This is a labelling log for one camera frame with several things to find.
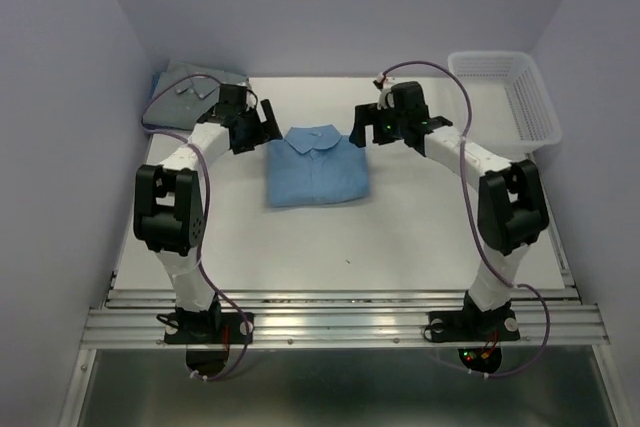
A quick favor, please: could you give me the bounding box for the light blue long sleeve shirt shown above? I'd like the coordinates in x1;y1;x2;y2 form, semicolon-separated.
266;125;370;208

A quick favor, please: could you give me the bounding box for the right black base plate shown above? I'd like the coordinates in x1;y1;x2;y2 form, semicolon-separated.
423;309;521;344

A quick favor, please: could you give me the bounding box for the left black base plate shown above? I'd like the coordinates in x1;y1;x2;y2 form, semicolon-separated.
156;309;254;345

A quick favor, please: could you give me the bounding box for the folded blue shirt underneath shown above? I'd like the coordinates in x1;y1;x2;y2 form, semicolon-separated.
140;71;164;132

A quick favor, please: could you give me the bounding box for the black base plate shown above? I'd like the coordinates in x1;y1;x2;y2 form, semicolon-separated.
423;309;521;344
156;309;254;345

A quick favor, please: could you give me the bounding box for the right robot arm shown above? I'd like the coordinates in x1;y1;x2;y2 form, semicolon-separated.
349;81;549;343

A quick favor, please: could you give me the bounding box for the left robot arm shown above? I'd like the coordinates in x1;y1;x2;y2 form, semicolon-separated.
133;84;282;346

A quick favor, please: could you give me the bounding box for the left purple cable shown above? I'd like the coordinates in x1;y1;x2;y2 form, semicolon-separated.
141;74;256;382

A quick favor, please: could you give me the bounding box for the folded grey shirt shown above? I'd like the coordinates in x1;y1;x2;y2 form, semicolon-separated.
145;60;250;131

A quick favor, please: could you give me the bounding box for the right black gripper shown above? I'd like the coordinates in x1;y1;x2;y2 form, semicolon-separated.
346;101;406;148

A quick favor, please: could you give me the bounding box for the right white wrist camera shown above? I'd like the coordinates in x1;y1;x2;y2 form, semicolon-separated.
373;73;395;110

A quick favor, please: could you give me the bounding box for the white plastic basket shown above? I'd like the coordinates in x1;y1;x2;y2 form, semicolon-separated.
448;51;562;157

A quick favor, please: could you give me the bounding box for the aluminium rail frame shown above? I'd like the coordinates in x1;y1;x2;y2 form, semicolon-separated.
62;150;622;426

